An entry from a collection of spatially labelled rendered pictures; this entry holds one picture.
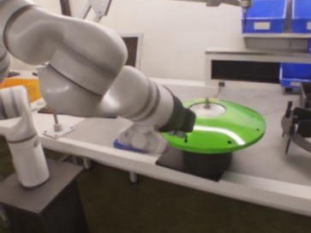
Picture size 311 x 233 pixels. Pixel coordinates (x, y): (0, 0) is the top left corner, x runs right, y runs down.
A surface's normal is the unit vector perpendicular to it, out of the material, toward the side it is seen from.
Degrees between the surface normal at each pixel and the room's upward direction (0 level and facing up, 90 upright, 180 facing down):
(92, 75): 91
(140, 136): 52
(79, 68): 80
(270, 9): 90
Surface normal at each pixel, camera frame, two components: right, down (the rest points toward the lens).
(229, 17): -0.44, 0.36
